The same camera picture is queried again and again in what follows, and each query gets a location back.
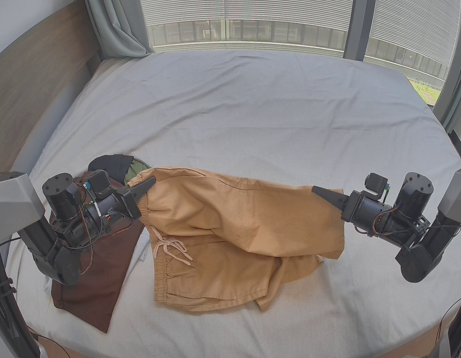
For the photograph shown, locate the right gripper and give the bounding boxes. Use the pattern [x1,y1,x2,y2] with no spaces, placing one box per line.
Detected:
[312,185,391,238]

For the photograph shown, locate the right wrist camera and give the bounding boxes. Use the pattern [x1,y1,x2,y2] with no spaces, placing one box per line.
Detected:
[364,173,389,200]

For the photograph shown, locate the tan shorts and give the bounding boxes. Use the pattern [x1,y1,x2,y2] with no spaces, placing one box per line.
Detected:
[139,166,346,312]

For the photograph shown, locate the window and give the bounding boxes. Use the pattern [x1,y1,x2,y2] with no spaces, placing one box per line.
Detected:
[135,0,461,133]

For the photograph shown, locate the brown shorts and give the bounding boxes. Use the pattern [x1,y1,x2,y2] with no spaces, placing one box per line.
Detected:
[51,170,145,335]

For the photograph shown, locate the white garment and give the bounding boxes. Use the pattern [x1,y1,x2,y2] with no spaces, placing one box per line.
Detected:
[120,233,153,286]

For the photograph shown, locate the bed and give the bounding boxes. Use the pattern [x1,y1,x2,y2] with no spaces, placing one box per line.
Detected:
[0,0,461,358]

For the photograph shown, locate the black garment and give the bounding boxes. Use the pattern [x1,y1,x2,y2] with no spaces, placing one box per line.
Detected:
[88,154,136,185]

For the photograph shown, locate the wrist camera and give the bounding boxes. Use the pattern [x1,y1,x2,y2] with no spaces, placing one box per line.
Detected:
[364,173,389,200]
[85,170,117,200]

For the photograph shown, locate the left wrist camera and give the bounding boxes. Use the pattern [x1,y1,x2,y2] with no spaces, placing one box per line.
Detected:
[85,170,117,200]

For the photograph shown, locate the green garment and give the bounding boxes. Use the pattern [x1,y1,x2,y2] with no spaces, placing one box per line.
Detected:
[124,158,153,185]

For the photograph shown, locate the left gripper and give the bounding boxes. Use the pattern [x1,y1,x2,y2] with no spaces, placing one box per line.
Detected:
[93,176,157,235]

